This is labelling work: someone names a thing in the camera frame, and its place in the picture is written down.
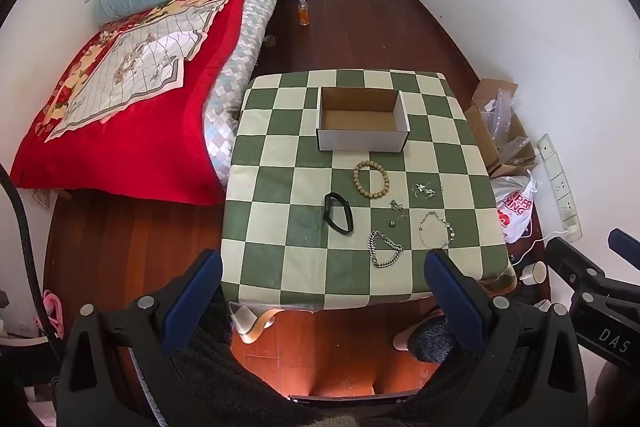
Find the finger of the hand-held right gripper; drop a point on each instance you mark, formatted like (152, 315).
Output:
(567, 257)
(625, 244)

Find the small silver pendant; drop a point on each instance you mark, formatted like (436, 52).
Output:
(398, 207)

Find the green checkered tablecloth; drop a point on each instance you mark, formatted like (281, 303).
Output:
(280, 257)

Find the bed with red blanket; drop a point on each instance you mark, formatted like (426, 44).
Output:
(200, 72)

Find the beige slipper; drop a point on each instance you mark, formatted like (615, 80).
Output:
(252, 324)

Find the small grey floor object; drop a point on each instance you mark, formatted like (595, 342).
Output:
(270, 42)

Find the white cardboard box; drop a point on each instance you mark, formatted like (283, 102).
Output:
(360, 140)

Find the pale pink slipper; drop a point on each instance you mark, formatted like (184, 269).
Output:
(410, 334)

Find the brown cardboard box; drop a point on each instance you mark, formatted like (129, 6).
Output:
(482, 132)

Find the person's dark fleece trousers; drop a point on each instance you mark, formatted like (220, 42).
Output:
(225, 382)

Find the orange liquid bottle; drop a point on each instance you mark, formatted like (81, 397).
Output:
(304, 14)

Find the white power strip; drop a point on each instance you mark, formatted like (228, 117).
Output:
(560, 187)

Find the clear plastic wrap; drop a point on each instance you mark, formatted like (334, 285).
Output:
(500, 117)

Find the checked pale mattress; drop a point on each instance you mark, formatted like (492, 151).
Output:
(235, 72)

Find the white cup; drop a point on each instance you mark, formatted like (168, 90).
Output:
(535, 273)

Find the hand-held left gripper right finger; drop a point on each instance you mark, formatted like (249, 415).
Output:
(448, 292)

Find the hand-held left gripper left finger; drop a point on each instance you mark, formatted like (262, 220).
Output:
(192, 302)

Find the black bangle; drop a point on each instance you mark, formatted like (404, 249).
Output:
(325, 209)

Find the white plastic bag red print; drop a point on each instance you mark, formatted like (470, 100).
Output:
(515, 207)

